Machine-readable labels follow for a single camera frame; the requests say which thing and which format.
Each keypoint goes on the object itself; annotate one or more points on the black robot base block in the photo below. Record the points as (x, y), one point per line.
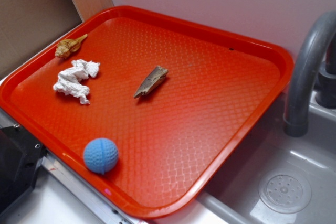
(21, 158)

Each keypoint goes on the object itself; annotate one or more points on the brown wood chip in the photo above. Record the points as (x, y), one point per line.
(153, 80)

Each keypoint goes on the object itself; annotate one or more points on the red plastic tray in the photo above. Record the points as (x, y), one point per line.
(170, 142)

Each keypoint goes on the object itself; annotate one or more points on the blue dimpled ball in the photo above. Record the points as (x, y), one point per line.
(100, 155)

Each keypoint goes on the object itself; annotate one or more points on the crumpled white tissue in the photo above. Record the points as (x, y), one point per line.
(69, 80)

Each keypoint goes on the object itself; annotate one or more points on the tan spiral seashell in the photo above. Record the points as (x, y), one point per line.
(68, 46)

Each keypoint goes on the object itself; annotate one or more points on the grey toy sink basin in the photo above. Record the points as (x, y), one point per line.
(274, 178)

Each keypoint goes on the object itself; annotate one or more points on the grey curved faucet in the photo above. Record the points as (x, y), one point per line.
(314, 67)

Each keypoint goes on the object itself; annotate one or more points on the brown cardboard panel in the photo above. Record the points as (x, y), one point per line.
(28, 26)

